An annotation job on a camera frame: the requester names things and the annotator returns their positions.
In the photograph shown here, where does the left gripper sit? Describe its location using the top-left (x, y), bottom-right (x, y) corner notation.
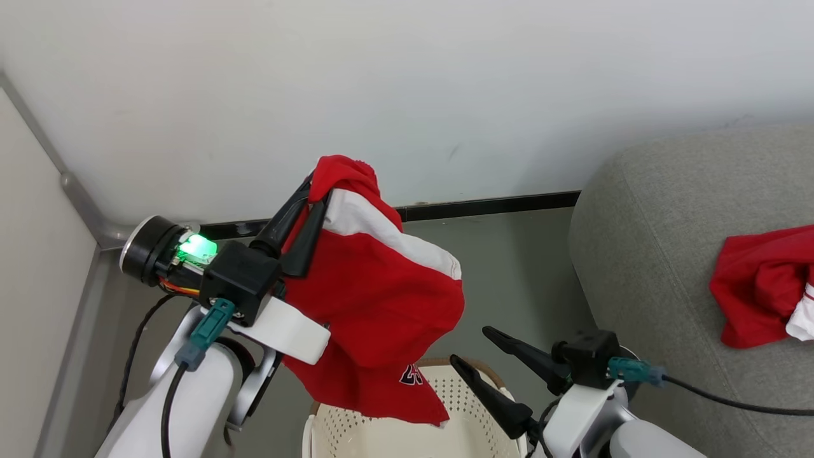
top-left (120, 178), bottom-right (333, 366)

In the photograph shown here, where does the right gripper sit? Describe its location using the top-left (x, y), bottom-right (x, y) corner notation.
top-left (450, 326), bottom-right (628, 458)

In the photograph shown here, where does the red and white shirt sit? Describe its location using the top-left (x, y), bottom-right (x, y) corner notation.
top-left (280, 155), bottom-right (466, 427)

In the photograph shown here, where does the red jersey white trim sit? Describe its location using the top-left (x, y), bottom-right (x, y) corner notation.
top-left (709, 225), bottom-right (814, 349)

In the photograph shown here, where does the cream perforated laundry basket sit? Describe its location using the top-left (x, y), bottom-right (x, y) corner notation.
top-left (302, 357), bottom-right (530, 458)

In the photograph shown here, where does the black baseboard strip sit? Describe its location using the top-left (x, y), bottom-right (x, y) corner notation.
top-left (199, 190), bottom-right (581, 240)

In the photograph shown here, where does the grey metal corner trim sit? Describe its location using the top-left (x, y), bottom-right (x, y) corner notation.
top-left (0, 70), bottom-right (137, 458)

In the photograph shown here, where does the grey fabric sofa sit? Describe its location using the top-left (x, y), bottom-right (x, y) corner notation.
top-left (568, 124), bottom-right (814, 458)

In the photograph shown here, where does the black cable teal plug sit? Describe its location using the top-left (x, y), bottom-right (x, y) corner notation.
top-left (607, 356), bottom-right (814, 417)
top-left (160, 298), bottom-right (237, 458)

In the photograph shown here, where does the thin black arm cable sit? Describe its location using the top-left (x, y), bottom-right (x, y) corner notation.
top-left (113, 294), bottom-right (179, 433)

